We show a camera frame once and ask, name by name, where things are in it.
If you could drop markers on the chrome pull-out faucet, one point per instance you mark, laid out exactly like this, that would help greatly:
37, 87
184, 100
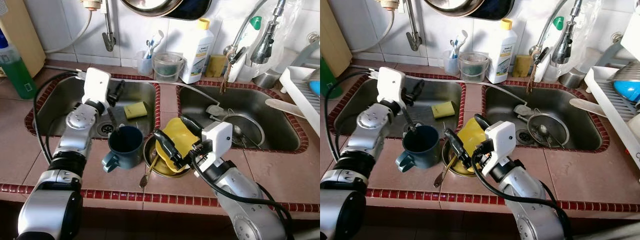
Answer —
565, 45
265, 45

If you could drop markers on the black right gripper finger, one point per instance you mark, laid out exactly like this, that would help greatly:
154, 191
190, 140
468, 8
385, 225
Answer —
459, 149
192, 125
483, 122
169, 149

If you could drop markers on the hanging dark frying pan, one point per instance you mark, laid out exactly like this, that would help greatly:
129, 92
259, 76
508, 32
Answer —
190, 10
495, 10

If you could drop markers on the round steel pot lid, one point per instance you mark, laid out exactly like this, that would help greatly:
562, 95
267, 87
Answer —
555, 125
250, 125

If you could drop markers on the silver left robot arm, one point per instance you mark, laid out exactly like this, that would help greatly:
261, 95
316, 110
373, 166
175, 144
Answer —
372, 125
75, 127

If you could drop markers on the bright yellow dish sponge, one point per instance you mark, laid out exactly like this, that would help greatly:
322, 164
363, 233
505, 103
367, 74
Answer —
444, 110
136, 110

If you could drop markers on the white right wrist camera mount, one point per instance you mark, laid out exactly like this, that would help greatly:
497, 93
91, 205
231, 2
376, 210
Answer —
500, 140
217, 137

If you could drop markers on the yellow plastic bowl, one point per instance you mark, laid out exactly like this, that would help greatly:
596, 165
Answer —
182, 137
470, 135

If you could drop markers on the tan worn sponge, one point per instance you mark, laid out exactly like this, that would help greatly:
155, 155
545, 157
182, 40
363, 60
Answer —
216, 66
521, 66

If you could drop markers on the green liquid soap bottle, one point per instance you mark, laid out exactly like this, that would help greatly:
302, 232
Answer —
325, 80
17, 75

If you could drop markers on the steel cup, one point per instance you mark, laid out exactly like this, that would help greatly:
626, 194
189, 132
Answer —
570, 80
265, 80

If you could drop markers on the steel sink basin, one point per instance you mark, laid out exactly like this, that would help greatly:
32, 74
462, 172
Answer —
440, 90
135, 90
585, 135
280, 135

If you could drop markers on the clear plastic bag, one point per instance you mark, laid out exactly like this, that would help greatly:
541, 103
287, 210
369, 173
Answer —
292, 30
597, 30

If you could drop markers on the white dish rack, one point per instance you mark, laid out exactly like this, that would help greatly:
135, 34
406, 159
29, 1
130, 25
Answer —
607, 95
295, 85

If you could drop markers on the stainless steel bowl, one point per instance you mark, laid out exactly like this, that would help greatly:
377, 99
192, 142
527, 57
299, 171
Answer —
148, 150
445, 155

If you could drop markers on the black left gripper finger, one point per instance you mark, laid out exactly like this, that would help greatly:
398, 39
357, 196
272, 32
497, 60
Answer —
114, 120
410, 120

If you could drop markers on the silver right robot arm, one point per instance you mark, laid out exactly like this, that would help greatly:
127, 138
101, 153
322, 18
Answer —
240, 195
525, 200

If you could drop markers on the white bottle green cap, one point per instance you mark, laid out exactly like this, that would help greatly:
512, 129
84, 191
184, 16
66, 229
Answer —
552, 72
249, 72

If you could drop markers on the clear toothbrush cup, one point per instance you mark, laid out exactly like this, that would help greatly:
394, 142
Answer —
450, 66
144, 66

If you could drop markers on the blue bowl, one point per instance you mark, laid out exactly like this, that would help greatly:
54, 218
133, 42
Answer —
315, 89
627, 90

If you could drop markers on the white bottle yellow cap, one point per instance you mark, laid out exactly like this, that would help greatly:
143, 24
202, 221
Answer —
502, 55
196, 55

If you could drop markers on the grey steel dish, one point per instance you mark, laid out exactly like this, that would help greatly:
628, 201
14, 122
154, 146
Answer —
627, 72

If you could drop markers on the blue plastic mug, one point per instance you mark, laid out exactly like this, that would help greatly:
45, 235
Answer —
125, 155
422, 152

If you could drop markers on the clear plastic bucket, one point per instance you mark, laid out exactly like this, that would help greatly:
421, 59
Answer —
473, 70
167, 70

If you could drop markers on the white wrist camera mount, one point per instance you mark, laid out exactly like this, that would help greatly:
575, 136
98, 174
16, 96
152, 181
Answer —
217, 137
500, 140
95, 85
391, 85

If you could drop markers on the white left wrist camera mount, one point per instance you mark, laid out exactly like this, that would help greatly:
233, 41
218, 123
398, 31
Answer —
95, 85
391, 85

